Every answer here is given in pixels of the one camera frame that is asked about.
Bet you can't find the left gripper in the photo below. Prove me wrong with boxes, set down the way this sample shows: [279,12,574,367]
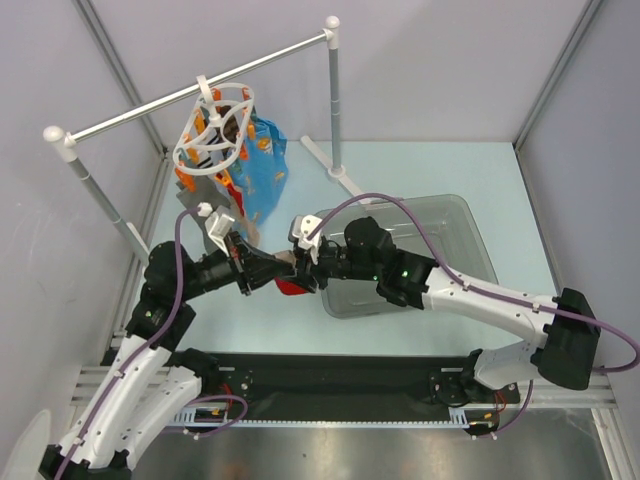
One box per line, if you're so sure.
[177,231,292,301]

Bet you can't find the red reindeer sock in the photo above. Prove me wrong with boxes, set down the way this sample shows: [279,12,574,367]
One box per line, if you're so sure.
[227,185,261,247]
[274,250,312,296]

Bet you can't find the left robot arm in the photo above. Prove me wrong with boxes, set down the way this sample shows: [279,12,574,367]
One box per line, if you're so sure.
[38,232,296,479]

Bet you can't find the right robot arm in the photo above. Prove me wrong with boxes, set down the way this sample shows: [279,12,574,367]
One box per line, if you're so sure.
[289,215,600,401]

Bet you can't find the white round clip hanger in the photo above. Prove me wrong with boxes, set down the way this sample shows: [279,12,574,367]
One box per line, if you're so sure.
[172,75,255,176]

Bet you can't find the grey sock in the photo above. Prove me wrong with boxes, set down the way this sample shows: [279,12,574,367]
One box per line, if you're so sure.
[174,177,226,236]

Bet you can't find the blue patterned sock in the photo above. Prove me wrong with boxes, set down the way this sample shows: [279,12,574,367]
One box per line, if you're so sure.
[230,116,289,226]

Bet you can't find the orange clothes peg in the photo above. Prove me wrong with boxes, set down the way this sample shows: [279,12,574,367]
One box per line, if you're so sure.
[174,168,197,193]

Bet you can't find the grey plastic bin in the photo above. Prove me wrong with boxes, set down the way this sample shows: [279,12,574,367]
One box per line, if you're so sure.
[321,194,498,319]

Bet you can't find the brown sock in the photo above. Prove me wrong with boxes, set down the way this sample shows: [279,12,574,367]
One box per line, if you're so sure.
[218,106,239,142]

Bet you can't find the white silver clothes rack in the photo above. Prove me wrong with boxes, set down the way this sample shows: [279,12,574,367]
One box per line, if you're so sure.
[43,16,368,266]

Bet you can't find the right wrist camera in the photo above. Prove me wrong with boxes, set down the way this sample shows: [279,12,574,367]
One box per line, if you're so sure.
[288,215,322,265]

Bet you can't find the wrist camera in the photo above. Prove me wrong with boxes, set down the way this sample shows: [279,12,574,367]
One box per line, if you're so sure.
[197,202,235,255]
[288,215,322,265]

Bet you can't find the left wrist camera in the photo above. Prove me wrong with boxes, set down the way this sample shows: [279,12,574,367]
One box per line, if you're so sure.
[197,202,235,255]

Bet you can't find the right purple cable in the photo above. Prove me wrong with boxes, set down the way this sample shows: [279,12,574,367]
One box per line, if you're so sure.
[307,193,640,441]

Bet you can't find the purple cable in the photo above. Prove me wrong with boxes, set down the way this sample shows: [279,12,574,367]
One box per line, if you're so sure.
[49,207,250,480]
[307,193,640,441]

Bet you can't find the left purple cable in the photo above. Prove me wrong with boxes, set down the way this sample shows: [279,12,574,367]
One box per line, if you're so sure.
[49,207,250,480]

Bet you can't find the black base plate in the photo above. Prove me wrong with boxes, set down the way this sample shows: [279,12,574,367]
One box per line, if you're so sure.
[99,349,584,422]

